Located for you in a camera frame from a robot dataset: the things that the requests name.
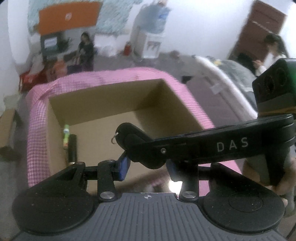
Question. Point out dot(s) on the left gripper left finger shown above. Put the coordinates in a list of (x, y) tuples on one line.
[(109, 171)]

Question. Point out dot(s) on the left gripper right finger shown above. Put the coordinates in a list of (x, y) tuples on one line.
[(189, 176)]

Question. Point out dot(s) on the green glue stick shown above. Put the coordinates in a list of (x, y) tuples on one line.
[(66, 135)]

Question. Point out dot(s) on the right hand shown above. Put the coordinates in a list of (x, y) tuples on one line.
[(281, 182)]

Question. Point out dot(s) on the black cylinder stick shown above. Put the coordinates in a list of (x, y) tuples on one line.
[(72, 149)]

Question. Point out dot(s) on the brown cardboard box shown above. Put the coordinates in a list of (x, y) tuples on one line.
[(158, 107)]

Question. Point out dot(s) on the grey sofa with blanket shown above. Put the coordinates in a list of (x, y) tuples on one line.
[(223, 89)]

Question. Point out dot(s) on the person in white top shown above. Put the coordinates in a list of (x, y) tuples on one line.
[(276, 50)]

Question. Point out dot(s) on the pink checkered tablecloth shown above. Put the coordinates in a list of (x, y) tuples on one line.
[(37, 99)]

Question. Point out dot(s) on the seated person in black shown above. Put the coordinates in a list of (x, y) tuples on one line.
[(85, 53)]

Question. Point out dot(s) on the brown wooden door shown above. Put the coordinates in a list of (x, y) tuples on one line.
[(262, 20)]

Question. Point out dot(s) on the red fire extinguisher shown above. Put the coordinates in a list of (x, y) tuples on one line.
[(127, 49)]

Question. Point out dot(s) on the water dispenser with bottle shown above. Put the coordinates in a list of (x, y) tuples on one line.
[(148, 29)]

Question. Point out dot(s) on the orange board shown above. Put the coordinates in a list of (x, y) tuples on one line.
[(62, 17)]

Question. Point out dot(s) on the blue patterned wall cloth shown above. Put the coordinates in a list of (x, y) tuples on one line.
[(112, 18)]

